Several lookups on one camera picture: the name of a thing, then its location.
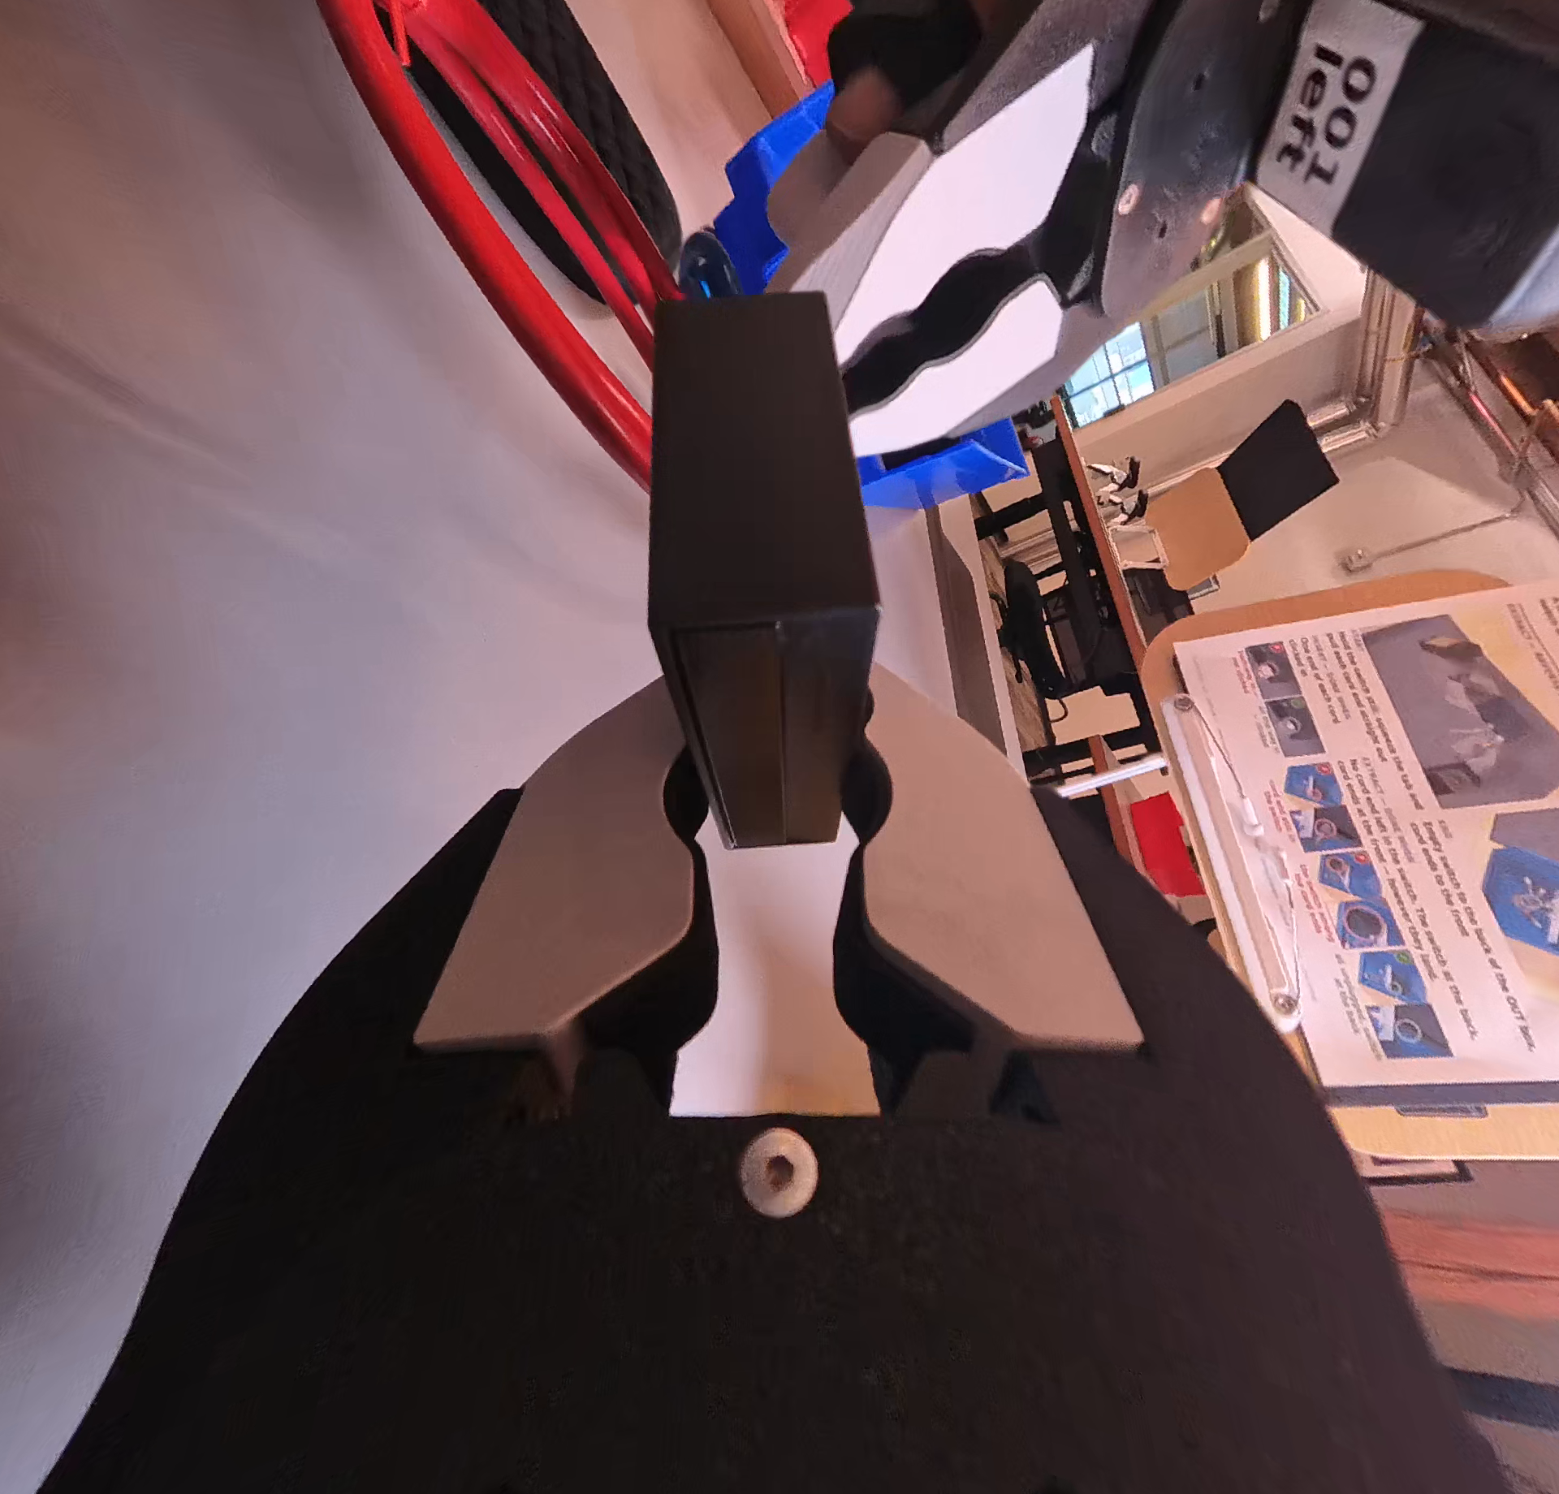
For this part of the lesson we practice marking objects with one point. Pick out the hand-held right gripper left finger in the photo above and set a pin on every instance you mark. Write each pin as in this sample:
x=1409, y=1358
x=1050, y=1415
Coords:
x=574, y=899

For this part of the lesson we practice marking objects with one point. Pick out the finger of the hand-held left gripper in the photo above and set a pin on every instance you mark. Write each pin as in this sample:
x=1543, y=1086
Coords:
x=963, y=205
x=988, y=375

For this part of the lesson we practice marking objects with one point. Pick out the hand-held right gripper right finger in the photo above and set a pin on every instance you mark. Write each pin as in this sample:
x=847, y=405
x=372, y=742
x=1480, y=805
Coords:
x=975, y=899

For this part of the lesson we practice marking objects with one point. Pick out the black network switch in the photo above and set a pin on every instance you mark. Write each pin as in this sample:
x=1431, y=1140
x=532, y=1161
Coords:
x=756, y=570

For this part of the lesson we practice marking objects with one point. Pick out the person's left hand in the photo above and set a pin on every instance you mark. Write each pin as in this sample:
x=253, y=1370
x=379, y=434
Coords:
x=890, y=59

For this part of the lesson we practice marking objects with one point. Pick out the blue plastic bin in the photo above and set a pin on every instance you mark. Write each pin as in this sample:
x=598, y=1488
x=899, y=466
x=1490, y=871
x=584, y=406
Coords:
x=761, y=205

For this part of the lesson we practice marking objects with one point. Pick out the dark office desk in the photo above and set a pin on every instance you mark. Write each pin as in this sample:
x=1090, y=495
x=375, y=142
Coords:
x=1085, y=582

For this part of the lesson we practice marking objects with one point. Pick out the red plastic bin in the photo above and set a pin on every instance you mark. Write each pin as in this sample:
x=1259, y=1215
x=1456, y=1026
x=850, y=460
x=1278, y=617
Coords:
x=810, y=8

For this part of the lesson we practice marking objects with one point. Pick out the wooden chair with black jacket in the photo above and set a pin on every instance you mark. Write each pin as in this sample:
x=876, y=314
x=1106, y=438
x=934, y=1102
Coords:
x=1268, y=472

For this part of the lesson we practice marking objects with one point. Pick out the printed instruction sheet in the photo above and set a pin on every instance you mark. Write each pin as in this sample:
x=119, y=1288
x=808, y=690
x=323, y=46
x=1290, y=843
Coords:
x=1390, y=838

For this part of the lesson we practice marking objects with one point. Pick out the wooden sheet stand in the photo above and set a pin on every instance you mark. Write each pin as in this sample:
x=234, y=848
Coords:
x=1426, y=1123

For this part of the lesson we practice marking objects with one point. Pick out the silver duct pipe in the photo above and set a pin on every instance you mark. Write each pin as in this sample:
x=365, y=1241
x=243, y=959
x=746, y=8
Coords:
x=1383, y=363

